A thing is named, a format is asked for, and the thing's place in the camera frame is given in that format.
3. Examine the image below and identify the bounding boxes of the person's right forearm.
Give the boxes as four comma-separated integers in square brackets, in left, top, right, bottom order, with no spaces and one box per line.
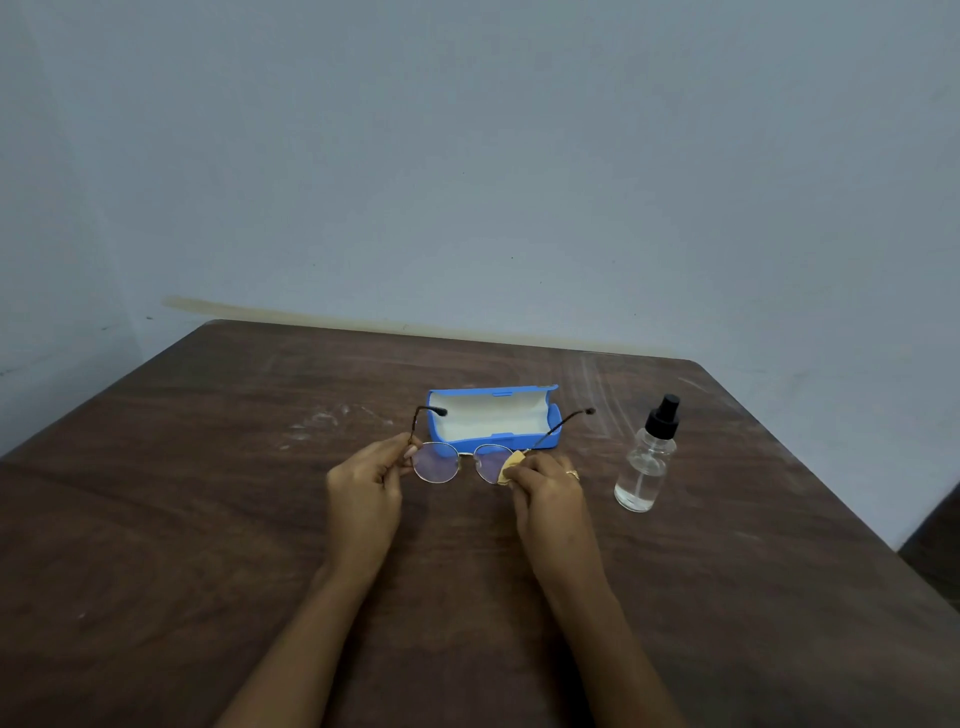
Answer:
[543,573,688,728]

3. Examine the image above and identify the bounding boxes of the blue glasses case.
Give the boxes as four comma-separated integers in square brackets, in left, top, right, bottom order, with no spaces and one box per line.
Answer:
[425,384,564,455]

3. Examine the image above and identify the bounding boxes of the person's right hand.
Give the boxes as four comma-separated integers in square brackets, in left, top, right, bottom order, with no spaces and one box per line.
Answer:
[506,452,610,595]

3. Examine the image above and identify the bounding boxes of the person's left hand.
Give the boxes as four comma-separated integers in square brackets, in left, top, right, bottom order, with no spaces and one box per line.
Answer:
[323,432,423,588]

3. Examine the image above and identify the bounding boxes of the clear spray bottle black cap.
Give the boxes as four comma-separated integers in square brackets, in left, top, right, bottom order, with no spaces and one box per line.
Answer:
[614,394,682,514]

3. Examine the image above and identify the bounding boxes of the metal-framed eyeglasses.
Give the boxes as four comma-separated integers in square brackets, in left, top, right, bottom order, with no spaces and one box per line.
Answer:
[408,405,598,487]

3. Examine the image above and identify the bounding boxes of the person's left forearm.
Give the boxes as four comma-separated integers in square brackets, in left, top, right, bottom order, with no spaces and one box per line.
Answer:
[215,566,380,728]

